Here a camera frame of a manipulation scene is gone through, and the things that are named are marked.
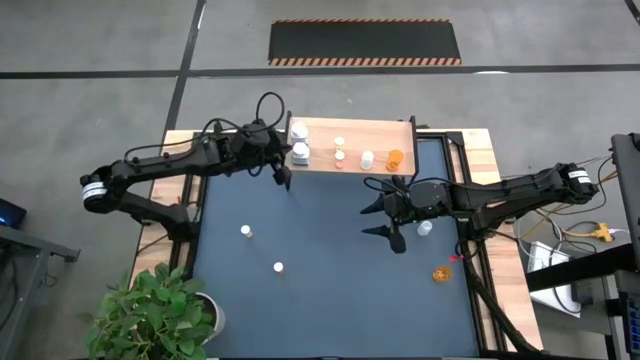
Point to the yellow power splitter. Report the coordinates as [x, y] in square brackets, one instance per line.
[597, 232]

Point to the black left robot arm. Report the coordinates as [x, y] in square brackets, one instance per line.
[160, 167]

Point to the plain white plastic bottle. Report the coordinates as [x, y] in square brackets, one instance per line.
[367, 160]

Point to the green leafy plant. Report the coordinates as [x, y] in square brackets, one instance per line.
[150, 315]

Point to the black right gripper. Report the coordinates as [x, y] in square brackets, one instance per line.
[415, 197]

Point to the clear translucent pill bottle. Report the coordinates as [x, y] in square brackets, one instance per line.
[424, 228]

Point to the grey metal desk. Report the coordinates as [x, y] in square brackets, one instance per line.
[30, 252]

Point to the wooden shelf black metal frame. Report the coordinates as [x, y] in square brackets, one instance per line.
[350, 145]

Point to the white melatonin bottle blue label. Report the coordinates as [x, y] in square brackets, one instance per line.
[299, 131]
[300, 152]

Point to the pale yellow bottle white cap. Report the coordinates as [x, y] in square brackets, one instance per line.
[246, 230]

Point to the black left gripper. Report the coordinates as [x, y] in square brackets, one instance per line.
[257, 145]

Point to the white flat box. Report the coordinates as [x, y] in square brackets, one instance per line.
[542, 255]

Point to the pink pill bottle white cap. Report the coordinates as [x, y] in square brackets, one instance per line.
[339, 158]

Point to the blue-grey table mat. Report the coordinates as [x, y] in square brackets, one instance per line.
[300, 325]

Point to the amber pill bottle white cap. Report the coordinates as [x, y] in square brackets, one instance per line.
[278, 267]

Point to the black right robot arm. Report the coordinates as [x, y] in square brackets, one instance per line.
[510, 192]

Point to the black desk frame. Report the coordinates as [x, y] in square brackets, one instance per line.
[575, 270]

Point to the amber pill bottle without cap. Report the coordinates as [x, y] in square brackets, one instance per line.
[442, 274]
[394, 160]

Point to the white plant pot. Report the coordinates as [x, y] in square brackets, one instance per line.
[217, 317]

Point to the black aluminium table frame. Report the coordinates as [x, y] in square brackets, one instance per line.
[435, 134]

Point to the black hazard-striped floor mat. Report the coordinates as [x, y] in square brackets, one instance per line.
[364, 42]

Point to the dark grey monitor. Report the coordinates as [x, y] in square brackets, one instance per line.
[627, 185]

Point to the black device blue light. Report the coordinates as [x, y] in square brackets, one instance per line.
[10, 212]

